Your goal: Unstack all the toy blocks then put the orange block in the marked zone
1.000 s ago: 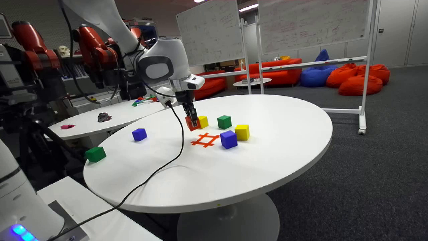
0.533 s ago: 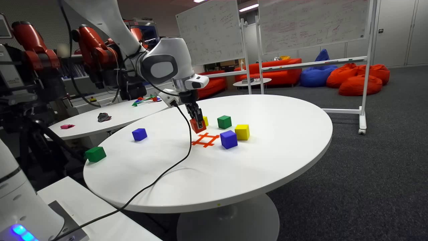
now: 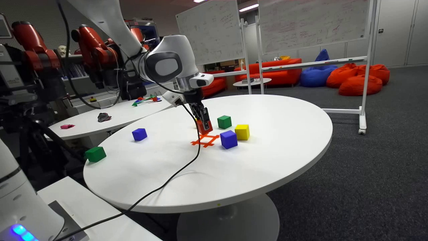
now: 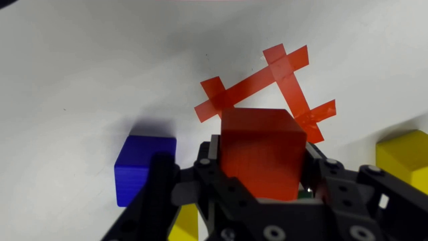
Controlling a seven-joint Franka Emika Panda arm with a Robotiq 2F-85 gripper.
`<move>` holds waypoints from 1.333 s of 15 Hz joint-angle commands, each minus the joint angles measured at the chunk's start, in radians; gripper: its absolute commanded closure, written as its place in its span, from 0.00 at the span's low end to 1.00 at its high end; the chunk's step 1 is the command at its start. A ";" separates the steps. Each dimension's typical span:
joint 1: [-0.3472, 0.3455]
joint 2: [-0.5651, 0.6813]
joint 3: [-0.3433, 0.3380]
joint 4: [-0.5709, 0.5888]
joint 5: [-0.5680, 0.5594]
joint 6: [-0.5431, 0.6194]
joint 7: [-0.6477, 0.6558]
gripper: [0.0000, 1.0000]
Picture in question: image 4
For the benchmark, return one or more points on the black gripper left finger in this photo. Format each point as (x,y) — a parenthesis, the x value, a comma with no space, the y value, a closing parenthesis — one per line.
(222,195)

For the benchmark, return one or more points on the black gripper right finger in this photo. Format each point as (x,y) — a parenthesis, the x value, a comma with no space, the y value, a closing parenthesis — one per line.
(356,200)

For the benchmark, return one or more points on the orange toy block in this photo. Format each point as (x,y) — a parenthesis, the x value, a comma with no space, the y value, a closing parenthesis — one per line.
(262,151)

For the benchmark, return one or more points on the yellow toy block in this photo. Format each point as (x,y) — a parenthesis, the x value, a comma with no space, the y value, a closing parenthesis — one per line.
(403,155)
(185,225)

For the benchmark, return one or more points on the blue toy block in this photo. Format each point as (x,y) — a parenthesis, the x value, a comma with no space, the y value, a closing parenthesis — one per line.
(134,164)

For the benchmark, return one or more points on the orange tape grid mark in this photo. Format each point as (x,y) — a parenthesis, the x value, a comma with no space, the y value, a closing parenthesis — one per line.
(285,75)

